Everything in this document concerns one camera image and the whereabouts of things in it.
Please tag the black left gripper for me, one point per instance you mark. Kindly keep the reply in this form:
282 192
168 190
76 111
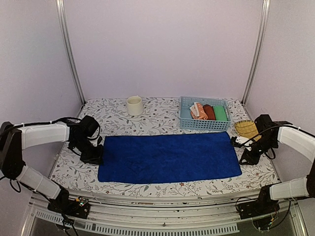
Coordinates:
97 160

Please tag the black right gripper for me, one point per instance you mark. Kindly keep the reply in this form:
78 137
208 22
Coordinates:
253 160

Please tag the orange bunny pattern towel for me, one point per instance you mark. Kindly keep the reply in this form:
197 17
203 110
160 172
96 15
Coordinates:
197 112

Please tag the light blue plastic basket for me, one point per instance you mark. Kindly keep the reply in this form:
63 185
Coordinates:
187 122

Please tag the blue towel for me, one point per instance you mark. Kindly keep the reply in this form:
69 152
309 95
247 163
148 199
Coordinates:
168 158

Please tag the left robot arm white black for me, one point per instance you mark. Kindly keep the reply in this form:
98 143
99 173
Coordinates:
16 138

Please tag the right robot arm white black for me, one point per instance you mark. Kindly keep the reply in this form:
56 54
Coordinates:
270 135

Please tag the yellow bamboo tray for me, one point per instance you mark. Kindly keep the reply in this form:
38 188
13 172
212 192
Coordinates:
247 129

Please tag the green rolled towel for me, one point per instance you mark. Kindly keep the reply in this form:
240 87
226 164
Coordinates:
220 113

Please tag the cream ceramic cup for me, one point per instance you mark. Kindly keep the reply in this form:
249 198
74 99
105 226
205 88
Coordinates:
134 105

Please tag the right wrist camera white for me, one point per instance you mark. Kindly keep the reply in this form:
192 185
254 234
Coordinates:
240 141

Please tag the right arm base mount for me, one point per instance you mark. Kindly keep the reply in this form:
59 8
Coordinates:
257 207

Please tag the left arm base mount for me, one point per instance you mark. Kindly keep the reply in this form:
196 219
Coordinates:
78 207

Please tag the front aluminium rail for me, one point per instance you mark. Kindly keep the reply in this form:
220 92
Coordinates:
118 215

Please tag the left aluminium frame post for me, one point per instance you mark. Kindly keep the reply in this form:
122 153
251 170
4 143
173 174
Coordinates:
68 48

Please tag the aluminium frame post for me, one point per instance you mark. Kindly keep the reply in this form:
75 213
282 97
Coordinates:
68 48
257 50

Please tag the right aluminium frame post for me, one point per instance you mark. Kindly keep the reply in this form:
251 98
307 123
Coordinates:
257 50

